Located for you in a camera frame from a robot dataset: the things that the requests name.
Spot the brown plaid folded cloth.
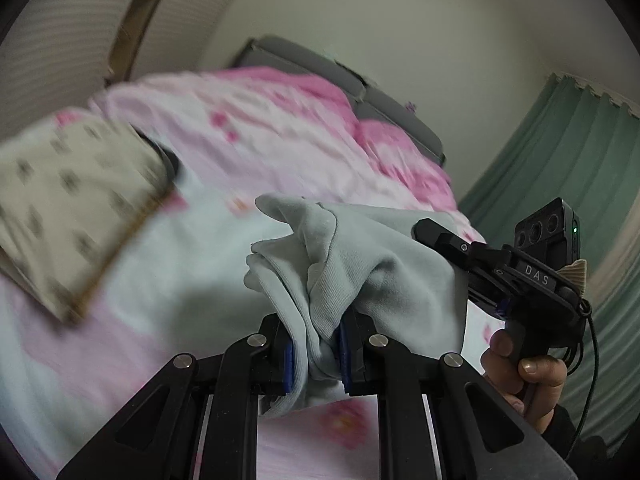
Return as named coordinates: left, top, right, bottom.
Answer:
left=67, top=185, right=177, bottom=327

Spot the wooden open shelf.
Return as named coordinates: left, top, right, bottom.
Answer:
left=104, top=0, right=187, bottom=88

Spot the pink floral blanket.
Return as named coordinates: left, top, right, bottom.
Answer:
left=0, top=67, right=508, bottom=480

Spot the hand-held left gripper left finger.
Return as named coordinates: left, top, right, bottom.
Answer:
left=56, top=314, right=297, bottom=480

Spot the light grey shirt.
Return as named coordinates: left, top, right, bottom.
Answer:
left=244, top=192, right=471, bottom=418

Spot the person's right hand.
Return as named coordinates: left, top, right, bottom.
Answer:
left=481, top=332, right=569, bottom=434

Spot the cream printed folded garment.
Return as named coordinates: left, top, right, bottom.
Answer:
left=0, top=114, right=183, bottom=322

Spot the black cable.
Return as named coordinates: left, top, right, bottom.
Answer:
left=570, top=299, right=600, bottom=441

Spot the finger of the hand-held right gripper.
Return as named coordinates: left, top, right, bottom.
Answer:
left=412, top=218, right=503, bottom=273
left=467, top=269, right=512, bottom=317

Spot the white louvered wardrobe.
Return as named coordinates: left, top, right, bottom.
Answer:
left=0, top=0, right=253, bottom=128

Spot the green curtain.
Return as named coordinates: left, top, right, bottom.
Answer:
left=457, top=73, right=640, bottom=463

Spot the grey padded headboard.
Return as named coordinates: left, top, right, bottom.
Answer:
left=235, top=35, right=447, bottom=167

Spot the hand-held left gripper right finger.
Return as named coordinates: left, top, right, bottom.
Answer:
left=339, top=310, right=579, bottom=480

